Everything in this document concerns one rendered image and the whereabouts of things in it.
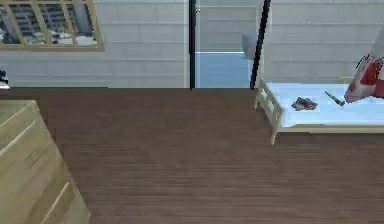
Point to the light wooden chest of drawers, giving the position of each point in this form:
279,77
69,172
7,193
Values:
30,166

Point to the dark green slim cellphone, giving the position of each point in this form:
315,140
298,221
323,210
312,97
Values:
334,98

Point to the dark red flat object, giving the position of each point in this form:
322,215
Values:
304,103

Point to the small black and white object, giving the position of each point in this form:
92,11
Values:
2,80

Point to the light wooden bed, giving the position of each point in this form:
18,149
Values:
333,115

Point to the wooden framed window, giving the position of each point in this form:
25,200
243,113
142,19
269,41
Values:
50,26

